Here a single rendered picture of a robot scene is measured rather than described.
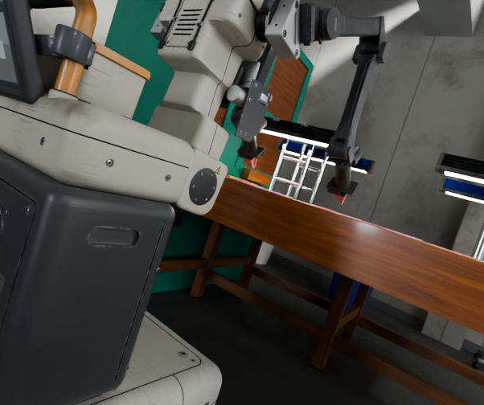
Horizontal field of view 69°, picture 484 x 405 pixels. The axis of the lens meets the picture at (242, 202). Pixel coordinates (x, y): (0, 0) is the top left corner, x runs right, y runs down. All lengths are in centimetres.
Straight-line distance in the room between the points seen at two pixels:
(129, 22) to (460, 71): 303
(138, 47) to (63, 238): 150
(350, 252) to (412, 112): 288
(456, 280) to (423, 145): 276
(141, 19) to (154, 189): 149
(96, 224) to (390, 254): 89
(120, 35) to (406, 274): 174
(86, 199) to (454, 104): 366
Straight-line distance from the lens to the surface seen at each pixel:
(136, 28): 204
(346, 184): 133
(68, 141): 55
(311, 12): 94
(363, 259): 121
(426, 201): 374
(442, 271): 119
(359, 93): 131
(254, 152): 148
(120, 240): 64
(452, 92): 399
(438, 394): 189
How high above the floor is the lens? 77
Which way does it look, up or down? 3 degrees down
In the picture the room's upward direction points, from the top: 18 degrees clockwise
